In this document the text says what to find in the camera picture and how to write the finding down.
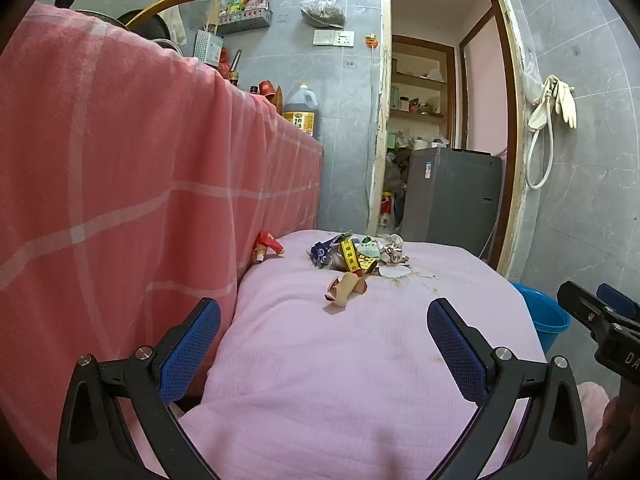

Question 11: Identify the wooden utensil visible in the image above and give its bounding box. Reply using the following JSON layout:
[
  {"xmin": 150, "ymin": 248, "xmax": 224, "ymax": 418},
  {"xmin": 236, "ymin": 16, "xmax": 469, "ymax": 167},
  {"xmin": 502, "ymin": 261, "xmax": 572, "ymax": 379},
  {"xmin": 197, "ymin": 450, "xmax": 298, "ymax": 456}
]
[{"xmin": 202, "ymin": 0, "xmax": 222, "ymax": 33}]

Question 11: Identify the black wok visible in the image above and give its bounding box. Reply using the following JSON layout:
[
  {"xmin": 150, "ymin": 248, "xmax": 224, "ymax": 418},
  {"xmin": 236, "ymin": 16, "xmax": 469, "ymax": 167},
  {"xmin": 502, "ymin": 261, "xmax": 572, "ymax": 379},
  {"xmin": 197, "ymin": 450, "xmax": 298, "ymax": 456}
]
[{"xmin": 117, "ymin": 9, "xmax": 176, "ymax": 43}]

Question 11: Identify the pile of plastic bags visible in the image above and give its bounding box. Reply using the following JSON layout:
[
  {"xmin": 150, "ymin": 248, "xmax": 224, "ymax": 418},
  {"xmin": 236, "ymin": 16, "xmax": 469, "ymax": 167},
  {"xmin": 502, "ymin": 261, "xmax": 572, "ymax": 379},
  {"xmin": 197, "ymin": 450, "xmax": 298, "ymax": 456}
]
[{"xmin": 385, "ymin": 132, "xmax": 416, "ymax": 196}]

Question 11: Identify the white utensil holder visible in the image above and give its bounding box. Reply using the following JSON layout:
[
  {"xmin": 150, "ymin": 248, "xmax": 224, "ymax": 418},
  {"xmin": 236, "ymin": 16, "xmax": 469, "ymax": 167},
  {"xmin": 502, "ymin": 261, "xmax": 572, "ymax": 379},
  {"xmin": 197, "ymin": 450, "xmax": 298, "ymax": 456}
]
[{"xmin": 194, "ymin": 29, "xmax": 224, "ymax": 67}]

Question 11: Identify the white wall switch panel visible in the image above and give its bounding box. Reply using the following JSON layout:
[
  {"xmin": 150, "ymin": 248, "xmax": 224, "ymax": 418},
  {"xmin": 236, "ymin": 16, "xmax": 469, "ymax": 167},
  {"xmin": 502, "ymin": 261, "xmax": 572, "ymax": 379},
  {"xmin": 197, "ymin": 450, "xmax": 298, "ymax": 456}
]
[{"xmin": 313, "ymin": 30, "xmax": 355, "ymax": 47}]

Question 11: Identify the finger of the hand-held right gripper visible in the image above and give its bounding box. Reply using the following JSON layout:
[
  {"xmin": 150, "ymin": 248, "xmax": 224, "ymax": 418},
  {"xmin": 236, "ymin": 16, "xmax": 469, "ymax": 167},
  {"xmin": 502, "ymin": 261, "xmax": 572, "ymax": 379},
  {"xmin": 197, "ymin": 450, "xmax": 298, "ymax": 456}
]
[
  {"xmin": 596, "ymin": 283, "xmax": 640, "ymax": 322},
  {"xmin": 557, "ymin": 280, "xmax": 608, "ymax": 343}
]

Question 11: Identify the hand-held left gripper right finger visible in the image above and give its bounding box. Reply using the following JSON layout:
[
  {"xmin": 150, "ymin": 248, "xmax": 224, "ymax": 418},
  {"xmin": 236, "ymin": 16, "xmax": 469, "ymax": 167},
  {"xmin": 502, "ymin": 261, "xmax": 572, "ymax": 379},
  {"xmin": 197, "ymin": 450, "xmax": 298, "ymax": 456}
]
[{"xmin": 426, "ymin": 297, "xmax": 589, "ymax": 480}]

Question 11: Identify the white paper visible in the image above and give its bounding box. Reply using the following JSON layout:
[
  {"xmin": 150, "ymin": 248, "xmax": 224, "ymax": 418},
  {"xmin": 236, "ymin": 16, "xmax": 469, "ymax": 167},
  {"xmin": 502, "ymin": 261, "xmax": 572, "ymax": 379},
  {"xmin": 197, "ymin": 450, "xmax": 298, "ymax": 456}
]
[{"xmin": 377, "ymin": 234, "xmax": 410, "ymax": 266}]

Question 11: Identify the curved wooden handle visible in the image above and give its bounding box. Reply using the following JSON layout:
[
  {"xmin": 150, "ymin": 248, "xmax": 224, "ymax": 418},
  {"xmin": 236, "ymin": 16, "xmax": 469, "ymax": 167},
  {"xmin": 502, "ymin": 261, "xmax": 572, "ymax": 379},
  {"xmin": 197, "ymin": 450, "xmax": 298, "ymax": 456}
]
[{"xmin": 124, "ymin": 0, "xmax": 197, "ymax": 28}]

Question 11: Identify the red checked towel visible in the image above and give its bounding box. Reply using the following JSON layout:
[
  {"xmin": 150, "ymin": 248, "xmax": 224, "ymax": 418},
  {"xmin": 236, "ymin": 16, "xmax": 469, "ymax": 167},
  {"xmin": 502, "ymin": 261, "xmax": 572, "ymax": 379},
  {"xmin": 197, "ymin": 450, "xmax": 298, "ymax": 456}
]
[{"xmin": 0, "ymin": 2, "xmax": 324, "ymax": 478}]

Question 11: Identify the clear plastic bag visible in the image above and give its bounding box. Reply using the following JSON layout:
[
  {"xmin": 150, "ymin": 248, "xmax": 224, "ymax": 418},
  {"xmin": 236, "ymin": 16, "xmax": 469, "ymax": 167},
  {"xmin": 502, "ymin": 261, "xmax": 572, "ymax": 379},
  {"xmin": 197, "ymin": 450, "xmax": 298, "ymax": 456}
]
[{"xmin": 522, "ymin": 57, "xmax": 543, "ymax": 106}]

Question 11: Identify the dark blue wrapper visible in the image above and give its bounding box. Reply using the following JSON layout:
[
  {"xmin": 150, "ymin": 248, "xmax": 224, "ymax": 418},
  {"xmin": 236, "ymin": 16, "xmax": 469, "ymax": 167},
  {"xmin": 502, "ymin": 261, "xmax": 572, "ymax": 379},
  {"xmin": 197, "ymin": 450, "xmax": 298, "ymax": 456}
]
[{"xmin": 310, "ymin": 234, "xmax": 351, "ymax": 270}]

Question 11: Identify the tan cardboard piece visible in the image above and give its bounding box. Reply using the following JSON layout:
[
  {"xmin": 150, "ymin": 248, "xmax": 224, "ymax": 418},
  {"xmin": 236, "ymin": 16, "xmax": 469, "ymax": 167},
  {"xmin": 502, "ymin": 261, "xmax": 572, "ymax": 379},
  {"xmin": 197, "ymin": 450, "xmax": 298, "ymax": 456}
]
[{"xmin": 324, "ymin": 271, "xmax": 371, "ymax": 306}]

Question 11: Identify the pink fluffy cloth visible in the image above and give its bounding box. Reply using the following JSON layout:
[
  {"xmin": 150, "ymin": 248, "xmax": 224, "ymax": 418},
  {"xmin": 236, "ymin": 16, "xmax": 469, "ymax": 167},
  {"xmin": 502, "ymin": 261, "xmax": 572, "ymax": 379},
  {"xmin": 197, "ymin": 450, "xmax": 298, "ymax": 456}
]
[{"xmin": 575, "ymin": 381, "xmax": 610, "ymax": 456}]

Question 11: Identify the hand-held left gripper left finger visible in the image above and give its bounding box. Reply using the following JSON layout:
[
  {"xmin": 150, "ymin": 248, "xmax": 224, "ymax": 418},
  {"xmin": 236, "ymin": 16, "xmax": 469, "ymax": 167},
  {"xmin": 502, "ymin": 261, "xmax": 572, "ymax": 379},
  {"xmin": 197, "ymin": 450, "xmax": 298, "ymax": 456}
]
[{"xmin": 56, "ymin": 297, "xmax": 222, "ymax": 480}]

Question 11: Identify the white cable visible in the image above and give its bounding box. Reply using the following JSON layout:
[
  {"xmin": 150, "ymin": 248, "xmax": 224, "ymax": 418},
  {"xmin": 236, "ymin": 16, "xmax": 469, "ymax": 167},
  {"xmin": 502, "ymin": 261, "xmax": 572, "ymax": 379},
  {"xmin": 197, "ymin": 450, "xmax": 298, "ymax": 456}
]
[{"xmin": 367, "ymin": 45, "xmax": 377, "ymax": 201}]

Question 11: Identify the large oil jug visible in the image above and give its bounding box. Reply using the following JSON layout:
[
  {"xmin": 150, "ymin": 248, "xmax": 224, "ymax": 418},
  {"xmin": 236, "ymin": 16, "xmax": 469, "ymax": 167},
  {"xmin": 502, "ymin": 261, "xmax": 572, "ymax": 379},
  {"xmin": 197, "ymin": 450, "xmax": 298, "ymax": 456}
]
[{"xmin": 283, "ymin": 83, "xmax": 320, "ymax": 140}]

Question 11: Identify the white printed sack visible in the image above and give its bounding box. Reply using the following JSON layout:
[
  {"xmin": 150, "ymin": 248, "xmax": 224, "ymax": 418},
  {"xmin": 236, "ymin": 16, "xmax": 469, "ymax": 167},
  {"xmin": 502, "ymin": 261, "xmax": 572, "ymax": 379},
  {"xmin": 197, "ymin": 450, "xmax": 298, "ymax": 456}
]
[{"xmin": 377, "ymin": 192, "xmax": 401, "ymax": 231}]

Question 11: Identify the person's right hand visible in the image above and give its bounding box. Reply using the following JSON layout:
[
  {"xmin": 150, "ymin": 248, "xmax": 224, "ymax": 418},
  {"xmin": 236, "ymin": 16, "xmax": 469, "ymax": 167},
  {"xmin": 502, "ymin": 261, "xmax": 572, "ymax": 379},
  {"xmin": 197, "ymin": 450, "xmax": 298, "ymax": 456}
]
[{"xmin": 588, "ymin": 399, "xmax": 627, "ymax": 467}]

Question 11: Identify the beige hanging cloth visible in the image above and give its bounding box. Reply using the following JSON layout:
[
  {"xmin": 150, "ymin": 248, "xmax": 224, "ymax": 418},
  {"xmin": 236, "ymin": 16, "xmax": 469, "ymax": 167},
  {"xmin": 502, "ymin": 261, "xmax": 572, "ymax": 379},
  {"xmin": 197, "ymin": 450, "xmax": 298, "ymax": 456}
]
[{"xmin": 166, "ymin": 0, "xmax": 187, "ymax": 45}]

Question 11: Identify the red wrapper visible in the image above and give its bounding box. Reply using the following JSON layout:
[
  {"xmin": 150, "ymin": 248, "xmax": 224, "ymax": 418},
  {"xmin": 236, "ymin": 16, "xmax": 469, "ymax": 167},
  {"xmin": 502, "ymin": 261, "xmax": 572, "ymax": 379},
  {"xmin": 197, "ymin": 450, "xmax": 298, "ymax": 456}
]
[{"xmin": 253, "ymin": 231, "xmax": 284, "ymax": 263}]

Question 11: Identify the grey washing machine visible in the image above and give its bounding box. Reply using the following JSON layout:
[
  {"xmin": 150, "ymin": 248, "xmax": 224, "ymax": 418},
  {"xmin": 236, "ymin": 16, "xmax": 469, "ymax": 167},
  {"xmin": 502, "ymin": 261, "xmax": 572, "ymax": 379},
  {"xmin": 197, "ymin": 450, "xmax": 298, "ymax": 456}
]
[{"xmin": 401, "ymin": 146, "xmax": 503, "ymax": 261}]

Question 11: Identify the wooden door frame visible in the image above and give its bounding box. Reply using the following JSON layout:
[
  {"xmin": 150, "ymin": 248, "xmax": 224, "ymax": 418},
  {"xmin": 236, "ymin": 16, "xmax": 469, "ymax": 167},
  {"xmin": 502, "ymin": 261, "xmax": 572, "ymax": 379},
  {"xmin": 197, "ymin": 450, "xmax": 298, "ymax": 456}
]
[{"xmin": 367, "ymin": 0, "xmax": 531, "ymax": 281}]

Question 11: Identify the yellow wrapper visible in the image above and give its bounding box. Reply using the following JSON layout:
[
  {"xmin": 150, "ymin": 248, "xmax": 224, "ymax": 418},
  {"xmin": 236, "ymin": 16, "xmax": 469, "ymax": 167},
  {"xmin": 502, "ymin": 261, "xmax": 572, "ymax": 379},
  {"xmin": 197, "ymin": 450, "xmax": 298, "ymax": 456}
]
[{"xmin": 340, "ymin": 240, "xmax": 377, "ymax": 276}]

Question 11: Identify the white wall shelf basket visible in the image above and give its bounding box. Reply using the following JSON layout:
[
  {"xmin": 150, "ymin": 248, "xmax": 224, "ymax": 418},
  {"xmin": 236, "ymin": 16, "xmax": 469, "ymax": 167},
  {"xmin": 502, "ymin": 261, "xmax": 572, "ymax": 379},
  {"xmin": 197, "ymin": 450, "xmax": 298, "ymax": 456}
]
[{"xmin": 216, "ymin": 0, "xmax": 274, "ymax": 36}]

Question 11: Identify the blue plastic bucket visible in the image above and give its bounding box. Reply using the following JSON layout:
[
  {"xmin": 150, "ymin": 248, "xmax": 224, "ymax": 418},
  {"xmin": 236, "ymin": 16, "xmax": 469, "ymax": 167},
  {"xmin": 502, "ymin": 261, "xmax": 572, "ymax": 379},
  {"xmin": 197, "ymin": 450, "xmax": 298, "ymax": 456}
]
[{"xmin": 511, "ymin": 282, "xmax": 572, "ymax": 356}]

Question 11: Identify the hanging bag of dried goods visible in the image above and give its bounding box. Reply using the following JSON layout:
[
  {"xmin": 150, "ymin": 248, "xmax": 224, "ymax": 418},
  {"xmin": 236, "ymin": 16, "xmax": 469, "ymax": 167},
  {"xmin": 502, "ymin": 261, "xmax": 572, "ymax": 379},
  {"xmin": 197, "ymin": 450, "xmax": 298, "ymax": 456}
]
[{"xmin": 300, "ymin": 0, "xmax": 347, "ymax": 30}]

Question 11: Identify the pink floral blanket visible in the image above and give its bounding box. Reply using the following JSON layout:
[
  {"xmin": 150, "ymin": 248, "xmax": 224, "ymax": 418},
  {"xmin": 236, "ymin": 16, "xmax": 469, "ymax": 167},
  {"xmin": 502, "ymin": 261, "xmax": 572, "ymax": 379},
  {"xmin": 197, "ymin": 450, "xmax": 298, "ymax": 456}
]
[{"xmin": 135, "ymin": 229, "xmax": 548, "ymax": 480}]

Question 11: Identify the wooden shelf unit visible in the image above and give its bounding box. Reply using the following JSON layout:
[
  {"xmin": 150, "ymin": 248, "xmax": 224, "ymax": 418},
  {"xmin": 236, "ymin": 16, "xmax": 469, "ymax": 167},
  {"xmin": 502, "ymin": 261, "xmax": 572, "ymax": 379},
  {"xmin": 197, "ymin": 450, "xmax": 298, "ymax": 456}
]
[{"xmin": 390, "ymin": 35, "xmax": 457, "ymax": 151}]

